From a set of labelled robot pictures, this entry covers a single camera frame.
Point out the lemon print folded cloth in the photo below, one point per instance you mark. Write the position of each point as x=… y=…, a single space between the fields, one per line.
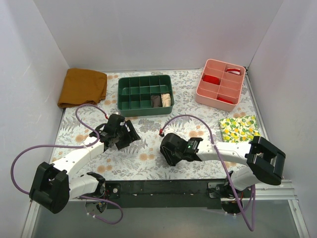
x=241 y=129

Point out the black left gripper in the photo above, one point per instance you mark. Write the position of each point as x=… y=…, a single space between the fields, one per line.
x=126 y=136

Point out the beige rolled underwear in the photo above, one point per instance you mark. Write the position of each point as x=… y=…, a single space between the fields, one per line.
x=166 y=100

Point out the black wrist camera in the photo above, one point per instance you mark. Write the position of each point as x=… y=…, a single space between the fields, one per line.
x=172 y=144
x=114 y=123

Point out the red cloth front compartment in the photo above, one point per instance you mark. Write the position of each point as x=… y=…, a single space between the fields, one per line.
x=225 y=100

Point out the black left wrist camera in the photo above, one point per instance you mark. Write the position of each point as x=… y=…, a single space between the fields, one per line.
x=114 y=123

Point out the floral patterned table mat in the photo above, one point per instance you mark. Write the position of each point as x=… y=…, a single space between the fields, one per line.
x=142 y=160

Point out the grey rolled underwear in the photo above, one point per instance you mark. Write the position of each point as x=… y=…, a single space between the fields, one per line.
x=156 y=101

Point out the green divided organizer box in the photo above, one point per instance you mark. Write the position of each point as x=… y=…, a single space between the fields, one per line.
x=134 y=95

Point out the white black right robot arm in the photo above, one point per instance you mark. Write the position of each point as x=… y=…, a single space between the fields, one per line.
x=262 y=161

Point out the brown folded cloth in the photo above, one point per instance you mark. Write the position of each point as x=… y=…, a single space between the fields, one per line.
x=82 y=86

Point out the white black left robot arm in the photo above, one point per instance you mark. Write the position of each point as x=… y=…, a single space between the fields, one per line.
x=56 y=183

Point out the red white rolled cloth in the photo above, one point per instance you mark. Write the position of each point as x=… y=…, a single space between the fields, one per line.
x=232 y=70

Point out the pink divided organizer box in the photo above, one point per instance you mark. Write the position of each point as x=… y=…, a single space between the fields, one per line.
x=230 y=86

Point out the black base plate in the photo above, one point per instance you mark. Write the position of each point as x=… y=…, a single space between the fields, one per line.
x=203 y=193

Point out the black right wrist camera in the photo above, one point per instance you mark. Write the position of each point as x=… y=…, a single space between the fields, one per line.
x=172 y=144

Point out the aluminium frame rail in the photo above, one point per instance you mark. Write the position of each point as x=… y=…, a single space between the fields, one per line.
x=172 y=209

